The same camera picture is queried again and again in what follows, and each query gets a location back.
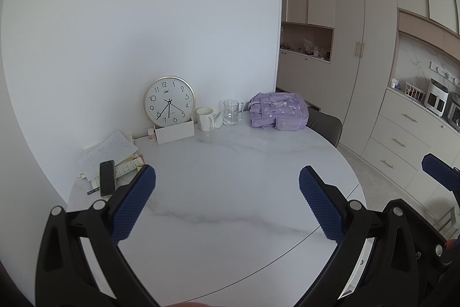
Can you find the white card box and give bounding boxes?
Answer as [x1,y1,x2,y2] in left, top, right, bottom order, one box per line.
[154,120,196,145]

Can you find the purple backpack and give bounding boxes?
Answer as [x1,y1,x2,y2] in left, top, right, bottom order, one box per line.
[249,92,310,131]

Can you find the round white wall clock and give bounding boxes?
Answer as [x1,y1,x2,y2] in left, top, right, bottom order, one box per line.
[144,76,195,126]

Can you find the dark grey chair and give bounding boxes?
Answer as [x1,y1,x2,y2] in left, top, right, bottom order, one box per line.
[306,107,343,148]

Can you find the wire basket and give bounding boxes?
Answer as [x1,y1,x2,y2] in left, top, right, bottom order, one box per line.
[404,81,426,102]

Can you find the shelf clutter items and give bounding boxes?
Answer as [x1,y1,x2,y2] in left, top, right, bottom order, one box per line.
[280,39,331,60]

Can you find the stack of white papers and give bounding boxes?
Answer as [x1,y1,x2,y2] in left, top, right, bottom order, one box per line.
[78,129,144,187]

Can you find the clear glass mug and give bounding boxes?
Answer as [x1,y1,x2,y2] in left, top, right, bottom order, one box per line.
[223,99,244,126]

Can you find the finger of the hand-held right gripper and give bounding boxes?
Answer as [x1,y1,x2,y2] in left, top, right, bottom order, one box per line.
[421,153,460,193]
[405,205,455,297]

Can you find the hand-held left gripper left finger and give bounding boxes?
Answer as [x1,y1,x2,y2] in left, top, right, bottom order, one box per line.
[35,164,159,307]

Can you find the beige drawer cabinet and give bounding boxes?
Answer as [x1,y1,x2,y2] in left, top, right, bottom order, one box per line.
[359,87,460,210]

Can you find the white countertop appliance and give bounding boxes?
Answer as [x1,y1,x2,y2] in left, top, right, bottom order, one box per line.
[425,78,450,117]

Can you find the black smartphone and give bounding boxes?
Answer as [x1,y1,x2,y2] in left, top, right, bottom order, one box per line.
[99,159,116,197]

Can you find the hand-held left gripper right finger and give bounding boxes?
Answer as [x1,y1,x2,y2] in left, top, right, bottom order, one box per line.
[296,165,421,307]

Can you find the white mug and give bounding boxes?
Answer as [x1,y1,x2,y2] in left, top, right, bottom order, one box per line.
[196,107,216,131]

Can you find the white wall power strip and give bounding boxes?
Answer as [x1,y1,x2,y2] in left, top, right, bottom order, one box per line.
[429,61,460,85]

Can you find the beige upper wall cabinet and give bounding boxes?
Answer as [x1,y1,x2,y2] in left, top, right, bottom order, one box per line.
[394,0,460,54]

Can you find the silver countertop oven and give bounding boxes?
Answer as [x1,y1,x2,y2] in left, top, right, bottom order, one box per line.
[446,100,460,131]

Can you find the tall beige cabinet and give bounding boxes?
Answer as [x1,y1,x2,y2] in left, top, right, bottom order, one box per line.
[277,0,399,158]

